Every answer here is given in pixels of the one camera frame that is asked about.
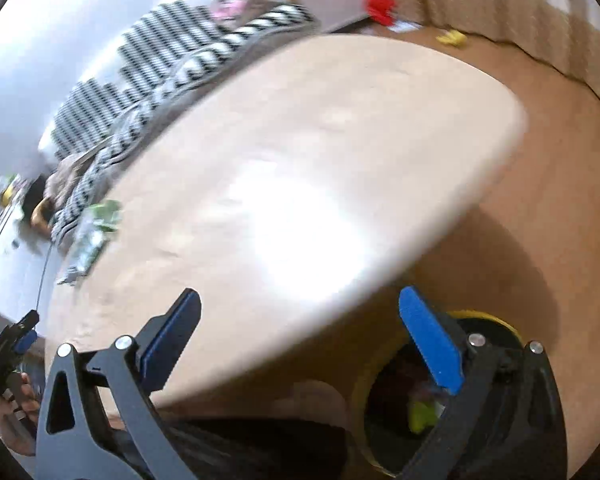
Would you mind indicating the pink printed cushion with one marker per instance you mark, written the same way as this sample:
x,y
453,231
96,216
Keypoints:
x,y
232,7

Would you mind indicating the beige striped curtain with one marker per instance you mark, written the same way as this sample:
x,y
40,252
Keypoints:
x,y
505,15

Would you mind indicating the yellow-rimmed black bin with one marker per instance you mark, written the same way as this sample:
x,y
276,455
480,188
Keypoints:
x,y
390,395

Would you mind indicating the small yellow toy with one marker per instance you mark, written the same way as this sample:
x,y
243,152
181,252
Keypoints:
x,y
452,38

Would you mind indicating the white green tube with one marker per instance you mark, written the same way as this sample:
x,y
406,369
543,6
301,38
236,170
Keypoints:
x,y
80,260

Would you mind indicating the wooden-armed sofa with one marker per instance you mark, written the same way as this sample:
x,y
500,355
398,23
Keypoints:
x,y
42,212

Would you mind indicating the black white patterned blanket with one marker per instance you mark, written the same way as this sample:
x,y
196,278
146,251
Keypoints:
x,y
155,60

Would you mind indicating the white paper scrap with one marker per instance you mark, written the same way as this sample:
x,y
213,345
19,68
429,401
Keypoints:
x,y
406,26

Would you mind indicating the red bag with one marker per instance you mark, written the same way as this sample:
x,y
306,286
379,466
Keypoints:
x,y
380,4

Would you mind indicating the green white flat box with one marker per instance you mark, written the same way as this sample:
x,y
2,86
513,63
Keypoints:
x,y
107,215

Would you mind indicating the beige crumpled cloth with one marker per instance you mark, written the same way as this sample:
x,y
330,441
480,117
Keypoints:
x,y
65,175

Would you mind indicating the colourful toy clutter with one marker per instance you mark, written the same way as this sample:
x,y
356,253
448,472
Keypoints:
x,y
7,195

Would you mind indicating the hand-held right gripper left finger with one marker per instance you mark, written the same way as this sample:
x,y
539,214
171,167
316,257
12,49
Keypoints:
x,y
172,332

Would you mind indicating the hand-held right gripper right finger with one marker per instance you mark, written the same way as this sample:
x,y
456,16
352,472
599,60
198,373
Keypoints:
x,y
432,340

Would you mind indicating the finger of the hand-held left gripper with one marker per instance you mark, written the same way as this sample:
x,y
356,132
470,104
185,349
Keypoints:
x,y
25,342

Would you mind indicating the white cabinet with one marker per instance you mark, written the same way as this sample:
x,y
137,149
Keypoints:
x,y
15,280

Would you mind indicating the person's left hand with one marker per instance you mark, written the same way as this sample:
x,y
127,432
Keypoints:
x,y
17,415

